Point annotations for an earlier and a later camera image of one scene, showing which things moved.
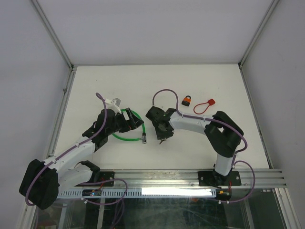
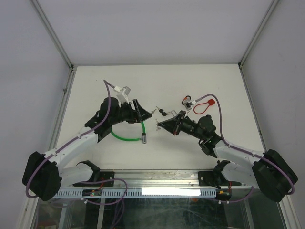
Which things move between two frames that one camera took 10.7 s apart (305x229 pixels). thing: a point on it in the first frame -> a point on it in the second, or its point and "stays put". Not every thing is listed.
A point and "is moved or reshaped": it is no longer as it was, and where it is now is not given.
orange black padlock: x=186 y=100 stays put
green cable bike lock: x=144 y=137 stays put
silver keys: x=163 y=140 is moved or reshaped
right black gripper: x=160 y=135 -> x=172 y=125
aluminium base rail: x=164 y=178 stays put
